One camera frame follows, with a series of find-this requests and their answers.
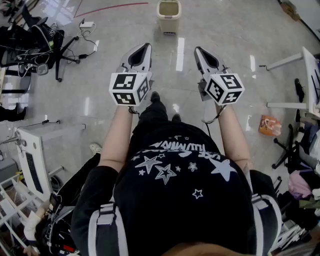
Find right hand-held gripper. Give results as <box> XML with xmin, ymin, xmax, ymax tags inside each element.
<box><xmin>193</xmin><ymin>46</ymin><xmax>246</xmax><ymax>106</ymax></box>

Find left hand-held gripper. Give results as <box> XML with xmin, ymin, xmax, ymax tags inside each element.
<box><xmin>108</xmin><ymin>42</ymin><xmax>154</xmax><ymax>107</ymax></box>

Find beige trash bin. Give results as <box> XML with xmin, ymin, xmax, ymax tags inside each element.
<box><xmin>156</xmin><ymin>0</ymin><xmax>182</xmax><ymax>36</ymax></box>

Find person's left forearm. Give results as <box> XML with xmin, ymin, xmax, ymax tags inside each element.
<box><xmin>98</xmin><ymin>103</ymin><xmax>141</xmax><ymax>173</ymax></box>

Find person's right forearm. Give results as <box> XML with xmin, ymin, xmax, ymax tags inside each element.
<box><xmin>214</xmin><ymin>104</ymin><xmax>252</xmax><ymax>173</ymax></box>

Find person's black trousers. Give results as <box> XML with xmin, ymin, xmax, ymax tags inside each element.
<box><xmin>131</xmin><ymin>99</ymin><xmax>181</xmax><ymax>141</ymax></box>

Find orange paper bag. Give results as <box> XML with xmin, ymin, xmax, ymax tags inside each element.
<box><xmin>258</xmin><ymin>114</ymin><xmax>283</xmax><ymax>137</ymax></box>

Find black object on desk foot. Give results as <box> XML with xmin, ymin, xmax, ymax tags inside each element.
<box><xmin>294</xmin><ymin>77</ymin><xmax>306</xmax><ymax>103</ymax></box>

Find black office chair with gear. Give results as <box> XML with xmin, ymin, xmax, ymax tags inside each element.
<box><xmin>0</xmin><ymin>4</ymin><xmax>81</xmax><ymax>83</ymax></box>

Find black star print shirt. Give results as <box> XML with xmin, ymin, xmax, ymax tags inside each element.
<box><xmin>70</xmin><ymin>121</ymin><xmax>278</xmax><ymax>256</ymax></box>

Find white desk with keyboard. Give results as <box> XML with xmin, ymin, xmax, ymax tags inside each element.
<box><xmin>14</xmin><ymin>121</ymin><xmax>87</xmax><ymax>203</ymax></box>

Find pink plastic bag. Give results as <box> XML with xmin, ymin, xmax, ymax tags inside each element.
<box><xmin>287</xmin><ymin>169</ymin><xmax>315</xmax><ymax>200</ymax></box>

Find black keyboard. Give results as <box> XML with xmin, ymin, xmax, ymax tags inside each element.
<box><xmin>24</xmin><ymin>151</ymin><xmax>44</xmax><ymax>194</ymax></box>

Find black floor cable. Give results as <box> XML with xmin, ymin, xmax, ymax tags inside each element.
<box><xmin>67</xmin><ymin>23</ymin><xmax>98</xmax><ymax>61</ymax></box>

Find grey backpack strap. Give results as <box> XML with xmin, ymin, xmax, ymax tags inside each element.
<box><xmin>87</xmin><ymin>202</ymin><xmax>129</xmax><ymax>256</ymax></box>
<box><xmin>250</xmin><ymin>193</ymin><xmax>283</xmax><ymax>256</ymax></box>

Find white wire rack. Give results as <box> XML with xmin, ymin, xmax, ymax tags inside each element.
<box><xmin>0</xmin><ymin>174</ymin><xmax>45</xmax><ymax>253</ymax></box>

